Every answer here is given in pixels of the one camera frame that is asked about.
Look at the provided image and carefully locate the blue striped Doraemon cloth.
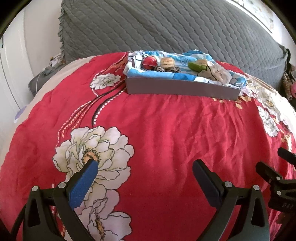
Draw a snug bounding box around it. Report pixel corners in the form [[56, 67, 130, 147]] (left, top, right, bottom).
[[123, 50, 247, 89]]

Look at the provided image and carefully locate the red floral quilt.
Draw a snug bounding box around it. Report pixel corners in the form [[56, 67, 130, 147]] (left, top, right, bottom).
[[1, 52, 295, 240]]

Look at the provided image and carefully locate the grey bag on floor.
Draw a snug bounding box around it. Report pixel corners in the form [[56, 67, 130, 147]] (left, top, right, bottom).
[[28, 63, 66, 97]]

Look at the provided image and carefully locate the purple white round object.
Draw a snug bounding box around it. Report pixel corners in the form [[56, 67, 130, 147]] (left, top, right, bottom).
[[14, 105, 27, 123]]

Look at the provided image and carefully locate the white wardrobe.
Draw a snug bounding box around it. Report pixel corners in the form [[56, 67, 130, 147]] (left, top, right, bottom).
[[0, 6, 35, 130]]

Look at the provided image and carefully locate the pink packaged rice cracker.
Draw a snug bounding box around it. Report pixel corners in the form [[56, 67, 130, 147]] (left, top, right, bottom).
[[196, 59, 213, 66]]

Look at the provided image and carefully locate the red surprise egg toy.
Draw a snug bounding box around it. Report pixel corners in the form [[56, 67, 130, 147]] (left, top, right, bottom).
[[142, 56, 158, 70]]

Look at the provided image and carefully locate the grey shallow tray box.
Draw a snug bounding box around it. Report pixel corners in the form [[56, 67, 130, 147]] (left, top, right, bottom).
[[125, 78, 241, 100]]

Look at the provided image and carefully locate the yellow packaged rice cracker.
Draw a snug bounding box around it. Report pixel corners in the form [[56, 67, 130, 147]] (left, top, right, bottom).
[[159, 57, 176, 69]]

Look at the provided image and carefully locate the clutter pile at bedside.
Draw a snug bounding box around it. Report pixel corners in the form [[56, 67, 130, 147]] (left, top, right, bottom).
[[281, 48, 295, 102]]

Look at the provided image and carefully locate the green fuzzy scrunchie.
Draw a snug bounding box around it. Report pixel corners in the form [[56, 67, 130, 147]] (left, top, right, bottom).
[[188, 62, 207, 72]]

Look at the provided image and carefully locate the leopard print scrunchie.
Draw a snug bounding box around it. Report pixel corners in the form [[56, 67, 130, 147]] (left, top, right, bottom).
[[154, 66, 181, 73]]

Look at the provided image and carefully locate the beige sheer scrunchie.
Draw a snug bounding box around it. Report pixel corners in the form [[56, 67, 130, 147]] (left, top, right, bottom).
[[198, 64, 232, 85]]

